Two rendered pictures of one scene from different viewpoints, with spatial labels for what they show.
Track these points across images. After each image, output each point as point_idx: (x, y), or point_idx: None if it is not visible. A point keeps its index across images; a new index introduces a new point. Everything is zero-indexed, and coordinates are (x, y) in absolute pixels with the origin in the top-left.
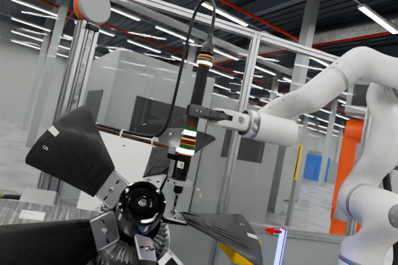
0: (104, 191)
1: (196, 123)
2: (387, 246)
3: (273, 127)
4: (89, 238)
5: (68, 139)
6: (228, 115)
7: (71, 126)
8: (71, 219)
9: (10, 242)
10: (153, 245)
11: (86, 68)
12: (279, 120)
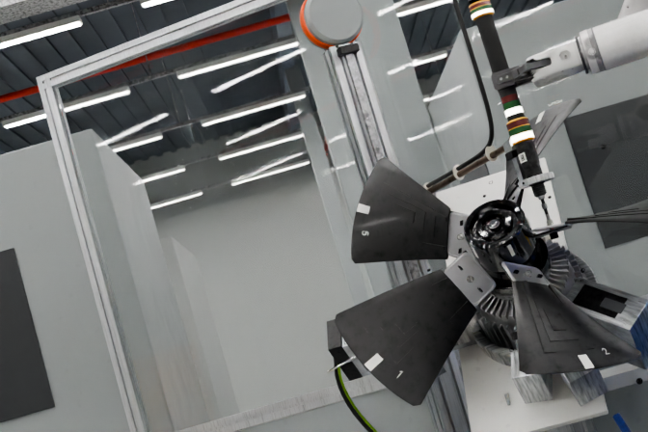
0: (455, 244)
1: (512, 94)
2: None
3: (619, 36)
4: (453, 290)
5: (384, 208)
6: (544, 59)
7: (379, 192)
8: None
9: (372, 317)
10: (555, 283)
11: (375, 116)
12: (626, 21)
